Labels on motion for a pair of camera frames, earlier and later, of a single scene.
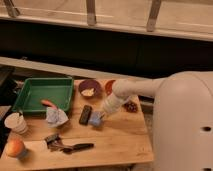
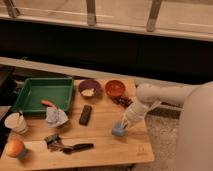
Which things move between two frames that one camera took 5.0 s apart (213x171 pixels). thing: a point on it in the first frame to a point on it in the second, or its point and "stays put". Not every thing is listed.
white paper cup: [16, 123] stays put
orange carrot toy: [48, 103] stays put
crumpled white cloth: [55, 117] stays put
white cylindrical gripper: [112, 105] to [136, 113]
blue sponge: [94, 119] to [117, 130]
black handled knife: [77, 148] stays put
